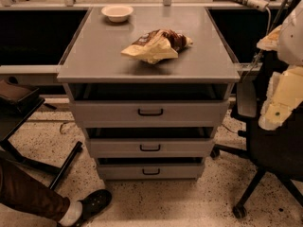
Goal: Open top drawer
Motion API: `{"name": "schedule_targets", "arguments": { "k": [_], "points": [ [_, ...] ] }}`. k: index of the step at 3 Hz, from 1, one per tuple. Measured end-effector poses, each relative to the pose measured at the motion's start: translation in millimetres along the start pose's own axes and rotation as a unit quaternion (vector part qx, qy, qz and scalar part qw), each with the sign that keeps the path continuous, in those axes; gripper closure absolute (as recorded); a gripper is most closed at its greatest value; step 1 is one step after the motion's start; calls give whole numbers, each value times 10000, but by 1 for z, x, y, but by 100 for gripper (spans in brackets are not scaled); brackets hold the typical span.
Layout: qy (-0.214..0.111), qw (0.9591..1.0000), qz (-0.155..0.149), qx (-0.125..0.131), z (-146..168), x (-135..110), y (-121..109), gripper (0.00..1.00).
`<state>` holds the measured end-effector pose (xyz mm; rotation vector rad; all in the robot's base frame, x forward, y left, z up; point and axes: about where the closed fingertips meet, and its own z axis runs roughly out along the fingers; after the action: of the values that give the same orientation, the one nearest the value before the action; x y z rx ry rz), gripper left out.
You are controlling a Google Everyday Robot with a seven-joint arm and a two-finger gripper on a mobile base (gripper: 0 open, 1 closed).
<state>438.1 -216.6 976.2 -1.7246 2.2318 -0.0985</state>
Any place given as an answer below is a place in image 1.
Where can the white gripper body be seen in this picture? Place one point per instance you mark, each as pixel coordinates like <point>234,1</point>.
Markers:
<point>291,38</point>

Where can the grey top drawer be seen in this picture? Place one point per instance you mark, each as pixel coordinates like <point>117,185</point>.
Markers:
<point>128,114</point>

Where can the grey drawer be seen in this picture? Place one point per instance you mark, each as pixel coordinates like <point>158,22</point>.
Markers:
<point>149,172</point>
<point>149,148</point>
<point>128,114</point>

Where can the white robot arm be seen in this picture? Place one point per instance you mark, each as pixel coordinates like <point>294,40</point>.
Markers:
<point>287,39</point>

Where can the grey drawer cabinet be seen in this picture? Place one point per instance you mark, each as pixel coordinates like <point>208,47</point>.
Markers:
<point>95,70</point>

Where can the grey bottom drawer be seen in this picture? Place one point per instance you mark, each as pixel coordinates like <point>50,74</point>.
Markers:
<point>149,172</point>

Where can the grey middle drawer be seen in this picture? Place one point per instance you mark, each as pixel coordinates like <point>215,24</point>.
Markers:
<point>149,148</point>

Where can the black office chair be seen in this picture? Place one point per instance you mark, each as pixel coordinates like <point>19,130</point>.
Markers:
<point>279,152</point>

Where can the yellow brown chip bag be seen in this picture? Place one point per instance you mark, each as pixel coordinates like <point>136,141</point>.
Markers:
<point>157,45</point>

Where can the white bowl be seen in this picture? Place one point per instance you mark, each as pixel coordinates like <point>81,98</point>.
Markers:
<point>117,13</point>

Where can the black shoe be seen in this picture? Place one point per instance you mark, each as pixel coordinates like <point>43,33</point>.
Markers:
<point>93,205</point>

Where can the white sock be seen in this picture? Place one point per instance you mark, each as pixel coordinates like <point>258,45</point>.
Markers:
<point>72,214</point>

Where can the black side table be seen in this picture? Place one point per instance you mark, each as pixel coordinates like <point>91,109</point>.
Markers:
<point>17,104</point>

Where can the brown trouser leg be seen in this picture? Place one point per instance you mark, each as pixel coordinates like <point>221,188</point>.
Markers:
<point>23,193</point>

